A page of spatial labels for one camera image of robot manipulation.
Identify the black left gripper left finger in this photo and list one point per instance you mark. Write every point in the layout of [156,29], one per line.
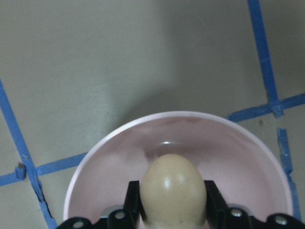
[132,202]

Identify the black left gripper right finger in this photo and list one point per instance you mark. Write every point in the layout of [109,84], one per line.
[216,205]

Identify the brown egg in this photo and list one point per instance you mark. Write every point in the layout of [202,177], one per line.
[173,194]

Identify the pink bowl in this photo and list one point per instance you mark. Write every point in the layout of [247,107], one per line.
[165,145]

